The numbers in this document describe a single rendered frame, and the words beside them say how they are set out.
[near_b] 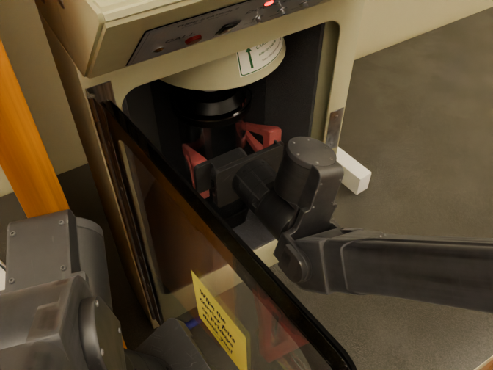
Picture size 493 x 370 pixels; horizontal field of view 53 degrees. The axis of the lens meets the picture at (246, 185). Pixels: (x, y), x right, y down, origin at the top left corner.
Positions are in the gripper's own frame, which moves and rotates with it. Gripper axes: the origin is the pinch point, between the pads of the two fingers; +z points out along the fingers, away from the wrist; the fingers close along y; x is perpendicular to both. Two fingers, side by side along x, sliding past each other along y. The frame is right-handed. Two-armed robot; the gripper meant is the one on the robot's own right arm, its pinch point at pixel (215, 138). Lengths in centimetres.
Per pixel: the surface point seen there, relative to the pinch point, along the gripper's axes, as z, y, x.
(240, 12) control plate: -17.9, 6.9, -28.4
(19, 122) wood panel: -19.0, 24.2, -26.3
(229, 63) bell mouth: -7.8, 1.9, -17.1
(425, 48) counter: 23, -76, 21
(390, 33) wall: 32, -72, 20
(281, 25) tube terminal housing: -10.5, -2.7, -21.3
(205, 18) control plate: -18.8, 10.4, -29.3
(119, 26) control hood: -21.2, 17.4, -31.9
